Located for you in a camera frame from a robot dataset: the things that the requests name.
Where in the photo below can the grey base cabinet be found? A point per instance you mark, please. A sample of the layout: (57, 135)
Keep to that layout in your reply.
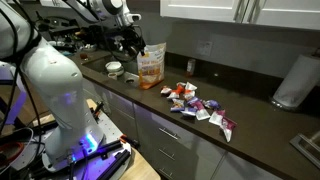
(186, 150)

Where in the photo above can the white bowl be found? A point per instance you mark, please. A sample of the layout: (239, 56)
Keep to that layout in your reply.
(113, 66)

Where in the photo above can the wooden table top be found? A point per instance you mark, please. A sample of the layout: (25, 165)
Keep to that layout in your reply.
(140, 168)

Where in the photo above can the white orange snack pack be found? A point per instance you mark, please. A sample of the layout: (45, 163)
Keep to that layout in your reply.
(173, 95)

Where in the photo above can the dark purple snack pack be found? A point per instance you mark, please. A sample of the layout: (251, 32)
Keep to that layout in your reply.
(212, 104)

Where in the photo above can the orange white stand-up bag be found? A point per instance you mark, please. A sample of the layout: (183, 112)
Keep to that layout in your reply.
(151, 65)

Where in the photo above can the long maroon white snack pack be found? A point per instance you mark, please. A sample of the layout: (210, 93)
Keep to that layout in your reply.
(228, 128)

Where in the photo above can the stainless kitchen sink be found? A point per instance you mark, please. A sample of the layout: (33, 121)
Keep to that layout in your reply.
(96, 65)

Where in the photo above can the small white cup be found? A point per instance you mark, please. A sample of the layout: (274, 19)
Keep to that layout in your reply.
(112, 76)

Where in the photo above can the purple nut mix snack pack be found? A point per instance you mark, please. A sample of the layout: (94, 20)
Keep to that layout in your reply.
(177, 105)

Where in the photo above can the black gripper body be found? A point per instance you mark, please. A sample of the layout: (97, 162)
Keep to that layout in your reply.
(128, 38)

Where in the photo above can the white wall outlet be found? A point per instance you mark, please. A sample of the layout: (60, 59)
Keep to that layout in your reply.
(204, 48)

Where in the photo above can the purple white snack pack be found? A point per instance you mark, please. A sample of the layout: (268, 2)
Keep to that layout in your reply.
(189, 111)

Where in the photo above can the black red clamp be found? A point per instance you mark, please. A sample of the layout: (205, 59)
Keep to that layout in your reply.
(97, 110)

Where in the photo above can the glass with brown liquid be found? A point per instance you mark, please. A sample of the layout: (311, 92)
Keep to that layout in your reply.
(84, 56)

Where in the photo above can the white paper towel roll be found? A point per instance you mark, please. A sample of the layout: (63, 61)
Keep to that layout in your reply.
(296, 80)

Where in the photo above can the dark kitchen appliance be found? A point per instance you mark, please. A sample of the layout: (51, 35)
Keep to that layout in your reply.
(96, 35)

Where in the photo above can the black metal bar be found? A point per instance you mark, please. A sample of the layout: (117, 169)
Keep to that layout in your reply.
(113, 163)

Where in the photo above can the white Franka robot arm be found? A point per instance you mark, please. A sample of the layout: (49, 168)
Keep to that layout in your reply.
(56, 86)

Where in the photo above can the metal paper towel holder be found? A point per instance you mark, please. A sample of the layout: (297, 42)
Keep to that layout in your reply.
(278, 104)

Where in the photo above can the white perforated mounting plate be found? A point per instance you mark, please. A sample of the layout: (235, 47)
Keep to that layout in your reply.
(111, 128)

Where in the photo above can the small purple snack pack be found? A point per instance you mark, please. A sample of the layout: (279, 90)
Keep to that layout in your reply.
(192, 101)

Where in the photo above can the stainless steel basin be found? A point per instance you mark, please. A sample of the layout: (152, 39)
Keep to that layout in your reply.
(305, 146)

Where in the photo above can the white upper cabinet door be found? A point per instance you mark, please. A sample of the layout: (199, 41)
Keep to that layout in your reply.
(290, 13)
(200, 8)

